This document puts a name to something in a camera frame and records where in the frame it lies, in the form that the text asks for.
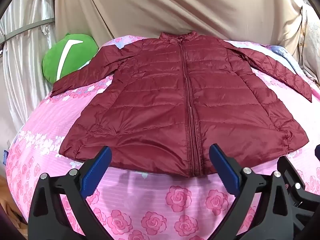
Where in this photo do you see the grey metal bar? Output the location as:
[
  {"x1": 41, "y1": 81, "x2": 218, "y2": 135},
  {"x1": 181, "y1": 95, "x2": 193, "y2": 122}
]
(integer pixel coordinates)
[{"x1": 4, "y1": 17, "x2": 54, "y2": 43}]

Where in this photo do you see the pink floral bedsheet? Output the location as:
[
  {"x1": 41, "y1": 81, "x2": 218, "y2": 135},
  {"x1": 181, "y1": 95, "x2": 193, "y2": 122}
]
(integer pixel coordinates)
[{"x1": 5, "y1": 36, "x2": 320, "y2": 240}]

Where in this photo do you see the silver satin curtain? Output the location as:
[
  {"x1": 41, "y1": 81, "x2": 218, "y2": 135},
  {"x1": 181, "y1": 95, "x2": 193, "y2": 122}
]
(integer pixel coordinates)
[{"x1": 0, "y1": 0, "x2": 59, "y2": 155}]

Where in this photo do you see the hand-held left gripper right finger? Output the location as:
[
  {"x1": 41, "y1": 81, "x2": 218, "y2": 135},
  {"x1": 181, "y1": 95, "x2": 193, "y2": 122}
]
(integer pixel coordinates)
[{"x1": 209, "y1": 144, "x2": 298, "y2": 240}]

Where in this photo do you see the beige hanging cloth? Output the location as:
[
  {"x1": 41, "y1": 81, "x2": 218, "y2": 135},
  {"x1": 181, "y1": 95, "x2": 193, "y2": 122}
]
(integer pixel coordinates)
[{"x1": 54, "y1": 0, "x2": 304, "y2": 49}]

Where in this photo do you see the green plush pillow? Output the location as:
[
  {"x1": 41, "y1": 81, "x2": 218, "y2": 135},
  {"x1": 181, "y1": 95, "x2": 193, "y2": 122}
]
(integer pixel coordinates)
[{"x1": 42, "y1": 32, "x2": 99, "y2": 83}]

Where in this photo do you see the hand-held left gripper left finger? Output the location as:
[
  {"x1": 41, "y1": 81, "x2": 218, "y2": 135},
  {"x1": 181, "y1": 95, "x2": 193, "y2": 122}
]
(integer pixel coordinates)
[{"x1": 28, "y1": 146, "x2": 112, "y2": 240}]

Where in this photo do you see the maroon puffer jacket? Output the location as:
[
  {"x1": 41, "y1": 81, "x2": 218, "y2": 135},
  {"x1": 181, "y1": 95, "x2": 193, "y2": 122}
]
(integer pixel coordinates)
[{"x1": 50, "y1": 31, "x2": 313, "y2": 178}]

